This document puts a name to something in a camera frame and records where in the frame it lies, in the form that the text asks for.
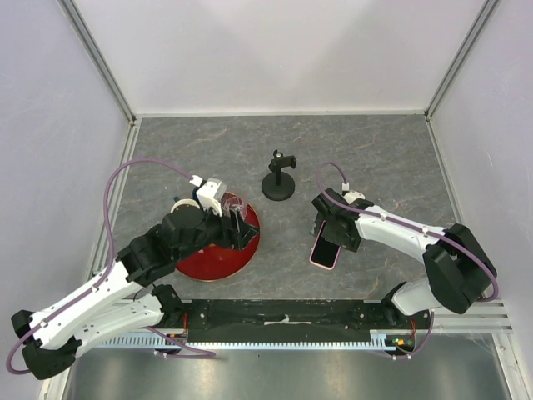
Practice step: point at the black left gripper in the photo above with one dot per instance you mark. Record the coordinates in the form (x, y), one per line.
(235, 230)

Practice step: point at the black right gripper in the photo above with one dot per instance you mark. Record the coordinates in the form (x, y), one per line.
(347, 242)

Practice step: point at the phone with pink case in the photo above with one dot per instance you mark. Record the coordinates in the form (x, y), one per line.
(324, 254)

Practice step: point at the black phone stand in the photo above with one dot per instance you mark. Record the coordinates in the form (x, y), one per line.
(278, 185)

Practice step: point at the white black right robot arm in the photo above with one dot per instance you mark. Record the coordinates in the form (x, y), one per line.
(458, 271)

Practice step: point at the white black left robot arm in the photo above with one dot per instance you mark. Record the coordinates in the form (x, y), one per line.
(53, 338)

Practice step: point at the clear drinking glass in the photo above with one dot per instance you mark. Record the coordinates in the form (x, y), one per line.
(232, 203)

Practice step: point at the red round tray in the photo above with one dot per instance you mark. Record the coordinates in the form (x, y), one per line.
(214, 262)

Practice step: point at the cream and green mug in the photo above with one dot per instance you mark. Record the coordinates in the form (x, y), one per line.
(185, 203)

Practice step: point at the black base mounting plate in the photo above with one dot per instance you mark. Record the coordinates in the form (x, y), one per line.
(215, 313)

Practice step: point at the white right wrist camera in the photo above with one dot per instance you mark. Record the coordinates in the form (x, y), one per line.
(351, 197)

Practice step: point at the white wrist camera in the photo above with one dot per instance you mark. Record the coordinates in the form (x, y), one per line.
(210, 193)
(351, 197)

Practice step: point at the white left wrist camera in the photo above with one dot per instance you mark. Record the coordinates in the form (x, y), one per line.
(210, 193)

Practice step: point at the light blue cable duct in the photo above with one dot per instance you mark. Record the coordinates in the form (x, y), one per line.
(295, 337)

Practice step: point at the aluminium frame rail front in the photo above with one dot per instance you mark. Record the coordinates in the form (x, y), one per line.
(458, 316)

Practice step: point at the aluminium frame post right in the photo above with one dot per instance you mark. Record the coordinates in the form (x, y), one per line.
(467, 44)

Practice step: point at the aluminium frame post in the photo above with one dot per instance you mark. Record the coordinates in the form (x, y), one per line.
(467, 44)
(83, 32)

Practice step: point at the aluminium frame post left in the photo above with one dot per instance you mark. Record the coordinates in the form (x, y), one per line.
(83, 32)

